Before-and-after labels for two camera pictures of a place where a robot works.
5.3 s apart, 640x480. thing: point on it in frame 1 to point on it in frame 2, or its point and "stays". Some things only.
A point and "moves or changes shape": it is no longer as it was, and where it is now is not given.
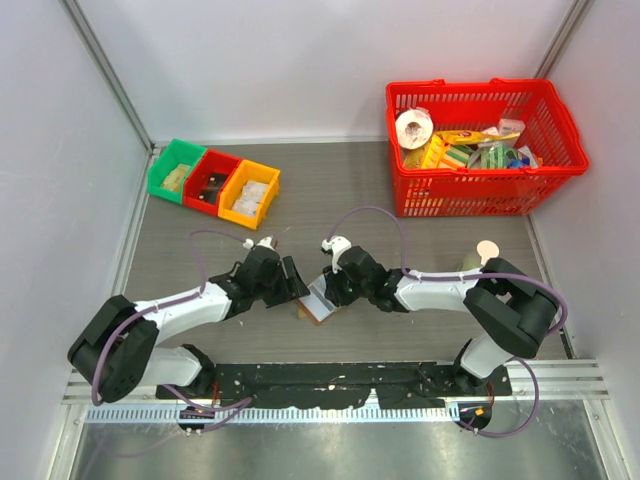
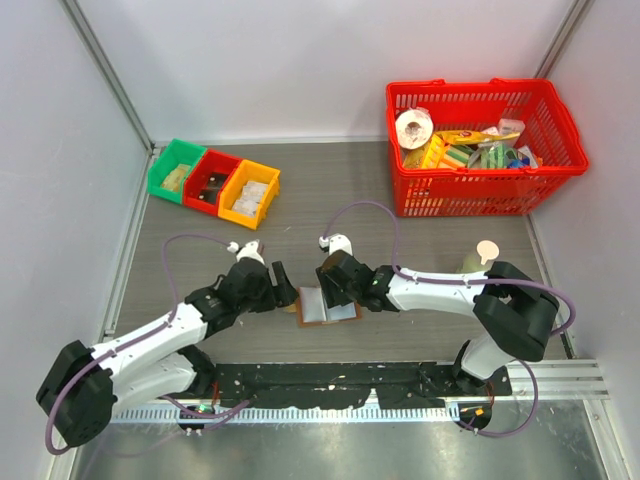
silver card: x=252 y=194 stays
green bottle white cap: x=486 y=250 stays
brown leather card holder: x=317 y=303 moves or changes shape
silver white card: x=246 y=206 stays
